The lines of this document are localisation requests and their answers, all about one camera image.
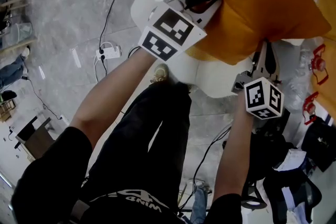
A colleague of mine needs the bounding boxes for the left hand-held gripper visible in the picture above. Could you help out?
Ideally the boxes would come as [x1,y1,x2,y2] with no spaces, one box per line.
[138,0,223,62]

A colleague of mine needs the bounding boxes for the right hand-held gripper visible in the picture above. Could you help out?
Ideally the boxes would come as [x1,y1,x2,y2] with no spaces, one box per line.
[230,40,286,121]

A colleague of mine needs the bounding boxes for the orange cushion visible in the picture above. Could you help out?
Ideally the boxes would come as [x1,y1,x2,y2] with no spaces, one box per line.
[184,0,332,66]

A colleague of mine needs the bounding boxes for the person's right forearm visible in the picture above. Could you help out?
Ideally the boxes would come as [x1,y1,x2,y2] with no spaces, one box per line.
[213,93,255,197]

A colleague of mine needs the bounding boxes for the person's left forearm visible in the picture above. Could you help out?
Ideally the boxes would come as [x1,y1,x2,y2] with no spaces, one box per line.
[69,48,159,151]

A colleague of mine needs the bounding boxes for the person's tan shoe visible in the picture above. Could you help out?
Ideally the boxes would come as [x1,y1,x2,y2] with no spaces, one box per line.
[149,63,170,84]

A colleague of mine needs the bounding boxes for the black office chair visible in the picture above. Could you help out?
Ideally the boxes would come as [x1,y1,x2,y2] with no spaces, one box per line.
[240,109,323,224]

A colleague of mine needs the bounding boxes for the black bag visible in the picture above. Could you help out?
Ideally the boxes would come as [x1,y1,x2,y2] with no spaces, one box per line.
[300,116,336,173]

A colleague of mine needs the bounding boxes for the white crumpled paper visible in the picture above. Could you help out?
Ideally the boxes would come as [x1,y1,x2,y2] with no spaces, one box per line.
[272,148,307,172]

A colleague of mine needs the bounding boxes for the white power strip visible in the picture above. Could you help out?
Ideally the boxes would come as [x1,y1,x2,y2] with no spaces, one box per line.
[95,45,123,60]

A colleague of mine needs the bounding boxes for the pale cloth pile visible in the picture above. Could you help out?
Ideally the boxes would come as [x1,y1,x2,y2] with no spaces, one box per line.
[281,185,313,224]

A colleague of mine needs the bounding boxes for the person's black trousers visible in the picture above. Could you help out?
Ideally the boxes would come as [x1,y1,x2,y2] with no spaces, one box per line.
[78,80,193,224]

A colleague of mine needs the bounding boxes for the clear waste bin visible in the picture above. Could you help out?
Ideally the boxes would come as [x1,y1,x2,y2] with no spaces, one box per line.
[14,22,34,45]

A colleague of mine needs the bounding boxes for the dark wooden cabinet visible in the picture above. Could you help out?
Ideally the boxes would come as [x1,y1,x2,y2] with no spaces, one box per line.
[15,116,56,160]

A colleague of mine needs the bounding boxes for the black shoe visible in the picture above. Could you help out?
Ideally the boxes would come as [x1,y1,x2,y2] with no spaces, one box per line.
[0,90,18,103]

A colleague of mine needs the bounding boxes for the person's black printed t-shirt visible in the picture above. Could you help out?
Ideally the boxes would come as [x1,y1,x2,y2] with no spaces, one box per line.
[9,125,243,224]

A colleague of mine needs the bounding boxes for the long black cable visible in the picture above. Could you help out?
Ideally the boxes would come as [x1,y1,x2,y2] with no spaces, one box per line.
[98,0,132,76]

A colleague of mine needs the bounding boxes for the white cable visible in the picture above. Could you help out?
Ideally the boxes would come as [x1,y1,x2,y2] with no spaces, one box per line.
[92,40,114,84]

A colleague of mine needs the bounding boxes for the thin black cable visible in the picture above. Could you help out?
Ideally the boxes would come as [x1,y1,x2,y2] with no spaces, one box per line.
[22,75,64,121]

